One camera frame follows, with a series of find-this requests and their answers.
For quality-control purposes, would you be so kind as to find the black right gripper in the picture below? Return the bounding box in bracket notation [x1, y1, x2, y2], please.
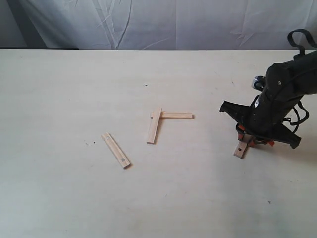
[219, 95, 301, 149]

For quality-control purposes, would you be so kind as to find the wooden stick with holes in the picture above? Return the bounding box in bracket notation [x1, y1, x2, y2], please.
[233, 141, 248, 159]
[101, 132, 132, 169]

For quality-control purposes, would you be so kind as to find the plain wooden stick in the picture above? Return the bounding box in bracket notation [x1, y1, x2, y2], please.
[146, 108, 162, 144]

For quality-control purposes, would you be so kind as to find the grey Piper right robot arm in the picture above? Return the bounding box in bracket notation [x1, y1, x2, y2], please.
[220, 52, 317, 149]

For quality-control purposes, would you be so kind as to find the white backdrop cloth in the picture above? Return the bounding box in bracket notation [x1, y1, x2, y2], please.
[0, 0, 317, 50]

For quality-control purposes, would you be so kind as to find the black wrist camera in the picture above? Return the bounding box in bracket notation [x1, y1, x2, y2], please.
[252, 75, 266, 92]

